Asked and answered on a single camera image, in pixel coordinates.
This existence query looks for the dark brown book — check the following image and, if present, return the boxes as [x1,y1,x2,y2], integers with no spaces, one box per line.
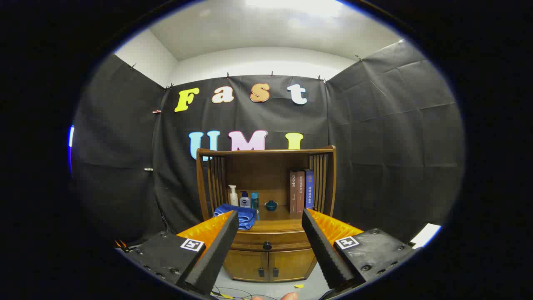
[289,170,299,215]

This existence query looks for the thin black floor cable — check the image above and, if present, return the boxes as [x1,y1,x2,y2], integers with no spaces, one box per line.
[210,286,254,300]

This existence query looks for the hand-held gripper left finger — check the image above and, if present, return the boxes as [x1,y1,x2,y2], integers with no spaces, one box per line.
[118,210,240,296]

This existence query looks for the reddish brown book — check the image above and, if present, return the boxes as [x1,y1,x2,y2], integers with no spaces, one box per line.
[297,170,306,214]

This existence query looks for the wooden cabinet door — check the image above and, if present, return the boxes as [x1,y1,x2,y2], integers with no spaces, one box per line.
[269,249,318,282]
[223,249,269,282]

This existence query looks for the wooden countertop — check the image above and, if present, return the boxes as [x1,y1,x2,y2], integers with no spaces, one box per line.
[212,204,309,233]

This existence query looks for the blue book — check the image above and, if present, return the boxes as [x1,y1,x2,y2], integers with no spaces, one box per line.
[304,169,314,210]

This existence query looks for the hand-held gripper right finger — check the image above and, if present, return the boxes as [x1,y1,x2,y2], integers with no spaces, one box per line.
[301,208,419,292]

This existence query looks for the wooden cabinet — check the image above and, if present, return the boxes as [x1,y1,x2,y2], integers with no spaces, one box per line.
[196,145,337,283]

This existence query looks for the folded blue towel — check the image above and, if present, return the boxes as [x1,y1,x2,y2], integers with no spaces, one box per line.
[214,203,257,230]

